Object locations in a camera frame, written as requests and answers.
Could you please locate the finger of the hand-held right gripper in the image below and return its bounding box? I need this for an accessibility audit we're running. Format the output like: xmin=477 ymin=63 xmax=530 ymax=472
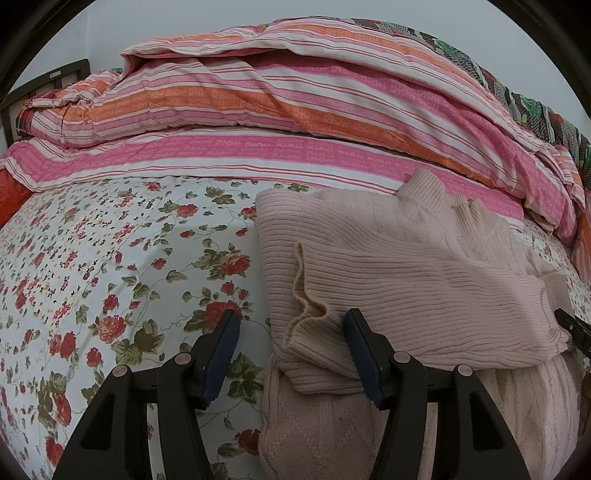
xmin=554 ymin=308 xmax=591 ymax=358

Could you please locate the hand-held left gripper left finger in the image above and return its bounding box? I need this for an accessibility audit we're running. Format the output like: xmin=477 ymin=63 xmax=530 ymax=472
xmin=53 ymin=310 xmax=241 ymax=480

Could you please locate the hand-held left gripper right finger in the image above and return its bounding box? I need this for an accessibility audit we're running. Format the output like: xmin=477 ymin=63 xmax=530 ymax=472
xmin=344 ymin=308 xmax=532 ymax=480

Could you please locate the pink knitted sweater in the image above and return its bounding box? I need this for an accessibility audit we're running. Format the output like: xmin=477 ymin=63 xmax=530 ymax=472
xmin=255 ymin=168 xmax=583 ymax=480

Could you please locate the white floral bedsheet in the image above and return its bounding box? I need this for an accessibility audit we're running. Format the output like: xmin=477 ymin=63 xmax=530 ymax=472
xmin=0 ymin=178 xmax=591 ymax=480

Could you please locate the dark patchwork floral blanket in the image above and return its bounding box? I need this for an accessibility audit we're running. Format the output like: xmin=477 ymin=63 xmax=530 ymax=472
xmin=348 ymin=18 xmax=591 ymax=162

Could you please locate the pink orange striped quilt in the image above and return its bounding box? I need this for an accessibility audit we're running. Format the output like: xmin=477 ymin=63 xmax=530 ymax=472
xmin=0 ymin=17 xmax=588 ymax=240

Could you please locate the orange red pillow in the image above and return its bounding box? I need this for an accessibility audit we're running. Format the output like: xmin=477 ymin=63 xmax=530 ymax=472
xmin=0 ymin=168 xmax=33 ymax=227

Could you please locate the dark wooden headboard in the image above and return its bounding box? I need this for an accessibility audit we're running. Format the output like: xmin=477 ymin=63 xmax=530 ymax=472
xmin=0 ymin=58 xmax=90 ymax=146

